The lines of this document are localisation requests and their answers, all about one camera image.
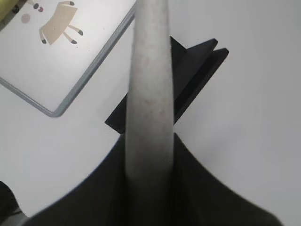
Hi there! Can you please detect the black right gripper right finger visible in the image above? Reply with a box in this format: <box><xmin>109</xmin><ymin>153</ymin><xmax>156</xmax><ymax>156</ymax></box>
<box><xmin>173</xmin><ymin>134</ymin><xmax>282</xmax><ymax>226</ymax></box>

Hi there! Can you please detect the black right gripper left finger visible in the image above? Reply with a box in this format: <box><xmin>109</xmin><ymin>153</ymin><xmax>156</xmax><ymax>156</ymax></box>
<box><xmin>24</xmin><ymin>136</ymin><xmax>128</xmax><ymax>226</ymax></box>

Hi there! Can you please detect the knife with speckled white handle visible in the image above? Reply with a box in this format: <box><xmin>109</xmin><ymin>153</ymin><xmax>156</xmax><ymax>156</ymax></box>
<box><xmin>125</xmin><ymin>0</ymin><xmax>174</xmax><ymax>226</ymax></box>

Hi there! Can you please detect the black knife stand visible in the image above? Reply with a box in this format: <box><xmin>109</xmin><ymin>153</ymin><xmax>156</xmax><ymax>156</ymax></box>
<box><xmin>104</xmin><ymin>36</ymin><xmax>230</xmax><ymax>135</ymax></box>

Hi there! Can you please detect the white grey-rimmed cutting board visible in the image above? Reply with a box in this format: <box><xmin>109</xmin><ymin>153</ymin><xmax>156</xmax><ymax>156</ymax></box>
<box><xmin>0</xmin><ymin>0</ymin><xmax>135</xmax><ymax>117</ymax></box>

